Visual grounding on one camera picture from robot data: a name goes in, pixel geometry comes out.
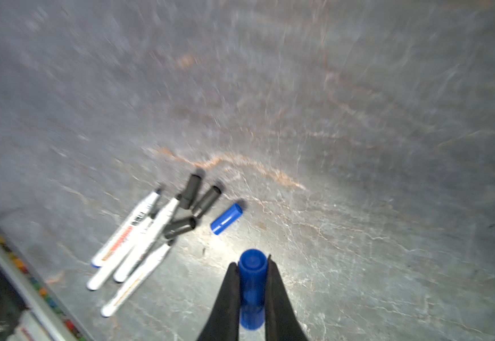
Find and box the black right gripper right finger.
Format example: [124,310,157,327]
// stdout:
[264,256,308,341]

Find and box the blue pen cap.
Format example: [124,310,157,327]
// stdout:
[210,203,243,235]
[238,249,268,330]

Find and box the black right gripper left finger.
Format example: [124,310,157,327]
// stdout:
[197,262,241,341]

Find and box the white marker blue end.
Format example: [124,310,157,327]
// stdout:
[91,188,161,268]

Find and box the white marker pen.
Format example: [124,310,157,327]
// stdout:
[113,194,182,283]
[87,215,154,291]
[100,239,176,318]

